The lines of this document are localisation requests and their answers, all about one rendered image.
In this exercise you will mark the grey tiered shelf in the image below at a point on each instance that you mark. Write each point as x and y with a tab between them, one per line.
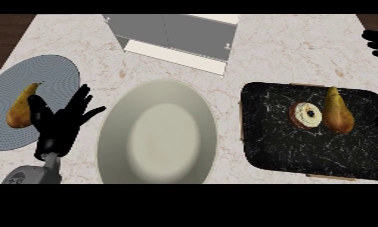
182	37

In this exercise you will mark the white frosted cupcake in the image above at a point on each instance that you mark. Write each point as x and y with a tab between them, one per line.
306	115

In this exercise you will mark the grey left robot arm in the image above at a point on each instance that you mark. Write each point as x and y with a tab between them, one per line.
34	173

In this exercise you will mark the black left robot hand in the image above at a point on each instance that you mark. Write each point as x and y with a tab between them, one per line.
58	127

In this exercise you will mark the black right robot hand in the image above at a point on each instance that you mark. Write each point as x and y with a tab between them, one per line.
371	40

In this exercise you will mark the round grey placemat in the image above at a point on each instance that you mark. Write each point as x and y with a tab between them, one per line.
44	81

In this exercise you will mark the black marble tray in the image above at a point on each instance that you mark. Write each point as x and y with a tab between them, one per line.
295	144

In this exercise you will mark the large white bowl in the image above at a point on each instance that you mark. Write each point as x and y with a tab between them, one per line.
158	134

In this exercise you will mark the brown pear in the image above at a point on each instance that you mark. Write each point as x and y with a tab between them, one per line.
19	111
337	114

